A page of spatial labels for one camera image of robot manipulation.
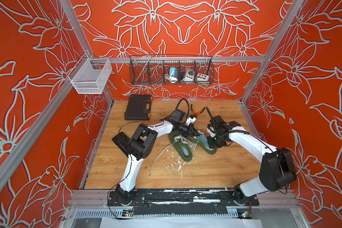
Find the grey insole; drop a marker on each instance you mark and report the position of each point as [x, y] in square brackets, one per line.
[203, 140]

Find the blue white box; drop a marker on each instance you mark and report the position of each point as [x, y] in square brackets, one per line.
[174, 73]

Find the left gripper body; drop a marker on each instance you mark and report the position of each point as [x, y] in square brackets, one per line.
[185, 130]

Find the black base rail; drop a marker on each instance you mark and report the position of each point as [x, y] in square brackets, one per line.
[180, 202]

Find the green shoe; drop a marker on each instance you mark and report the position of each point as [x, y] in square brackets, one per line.
[195, 143]
[181, 145]

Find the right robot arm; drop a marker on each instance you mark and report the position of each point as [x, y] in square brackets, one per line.
[277, 167]

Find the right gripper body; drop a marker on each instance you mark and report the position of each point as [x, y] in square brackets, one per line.
[215, 141]

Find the black wire basket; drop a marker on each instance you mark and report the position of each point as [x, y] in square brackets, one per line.
[161, 69]

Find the clear plastic bin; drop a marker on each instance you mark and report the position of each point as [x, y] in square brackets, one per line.
[86, 79]

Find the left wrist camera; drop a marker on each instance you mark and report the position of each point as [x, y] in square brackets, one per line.
[191, 119]

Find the white dotted box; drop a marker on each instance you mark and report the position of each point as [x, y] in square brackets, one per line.
[202, 78]

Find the black tool case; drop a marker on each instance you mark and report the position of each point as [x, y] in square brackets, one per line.
[138, 108]

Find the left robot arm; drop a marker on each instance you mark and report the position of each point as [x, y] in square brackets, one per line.
[139, 146]

